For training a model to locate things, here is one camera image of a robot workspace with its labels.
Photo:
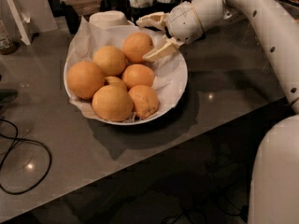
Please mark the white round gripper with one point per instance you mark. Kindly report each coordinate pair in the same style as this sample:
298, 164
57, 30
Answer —
183, 22

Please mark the orange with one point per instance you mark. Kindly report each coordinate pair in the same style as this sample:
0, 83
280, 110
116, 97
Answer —
137, 74
145, 99
136, 45
111, 60
112, 103
84, 79

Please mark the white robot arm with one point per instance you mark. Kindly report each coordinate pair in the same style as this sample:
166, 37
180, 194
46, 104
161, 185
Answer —
274, 186

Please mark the white paper bowl liner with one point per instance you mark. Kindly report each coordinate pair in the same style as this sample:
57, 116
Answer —
84, 41

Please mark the small white upturned bowl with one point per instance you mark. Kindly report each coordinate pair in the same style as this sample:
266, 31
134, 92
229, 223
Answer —
109, 19

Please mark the white round bowl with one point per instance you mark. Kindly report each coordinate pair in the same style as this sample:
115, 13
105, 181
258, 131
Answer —
174, 75

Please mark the orange at bowl front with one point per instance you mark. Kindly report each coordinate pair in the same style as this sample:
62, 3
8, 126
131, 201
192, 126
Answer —
112, 103

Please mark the black cup with napkins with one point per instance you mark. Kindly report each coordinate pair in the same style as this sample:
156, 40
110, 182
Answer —
140, 8

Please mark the small orange partly hidden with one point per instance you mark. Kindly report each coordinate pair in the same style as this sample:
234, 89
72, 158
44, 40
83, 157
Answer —
115, 81

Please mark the brown napkin stack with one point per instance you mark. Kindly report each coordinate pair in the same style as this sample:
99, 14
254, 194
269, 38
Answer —
84, 7

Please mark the white card stand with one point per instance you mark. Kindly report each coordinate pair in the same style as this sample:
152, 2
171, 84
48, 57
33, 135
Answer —
23, 23

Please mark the dark bottle at left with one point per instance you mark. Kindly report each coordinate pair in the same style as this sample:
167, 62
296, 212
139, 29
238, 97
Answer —
7, 45

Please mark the black object at left edge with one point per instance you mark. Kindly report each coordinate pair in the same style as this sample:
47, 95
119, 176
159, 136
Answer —
7, 96

